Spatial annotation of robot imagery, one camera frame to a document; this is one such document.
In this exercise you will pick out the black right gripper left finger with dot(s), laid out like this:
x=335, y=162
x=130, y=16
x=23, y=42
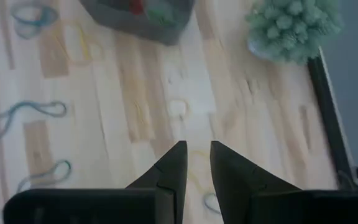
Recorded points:
x=163, y=193

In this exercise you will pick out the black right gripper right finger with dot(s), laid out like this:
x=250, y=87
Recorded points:
x=244, y=193

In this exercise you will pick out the yellow rubber band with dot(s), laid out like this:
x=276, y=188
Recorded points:
x=84, y=46
x=185, y=107

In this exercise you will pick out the large teal rubber band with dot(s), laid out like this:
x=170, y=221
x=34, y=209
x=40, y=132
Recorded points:
x=26, y=104

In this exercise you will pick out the green rubber band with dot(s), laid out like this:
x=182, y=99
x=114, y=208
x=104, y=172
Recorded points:
x=162, y=14

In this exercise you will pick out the long red rubber band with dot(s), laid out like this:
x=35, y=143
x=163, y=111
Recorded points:
x=136, y=6

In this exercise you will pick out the grey translucent plastic bin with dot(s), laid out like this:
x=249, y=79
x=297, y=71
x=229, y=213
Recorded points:
x=113, y=18

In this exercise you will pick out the artificial plant in speckled pot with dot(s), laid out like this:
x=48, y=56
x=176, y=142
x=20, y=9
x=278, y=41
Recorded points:
x=291, y=28

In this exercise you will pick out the black table edge rail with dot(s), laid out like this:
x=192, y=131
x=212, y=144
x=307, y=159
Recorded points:
x=328, y=118

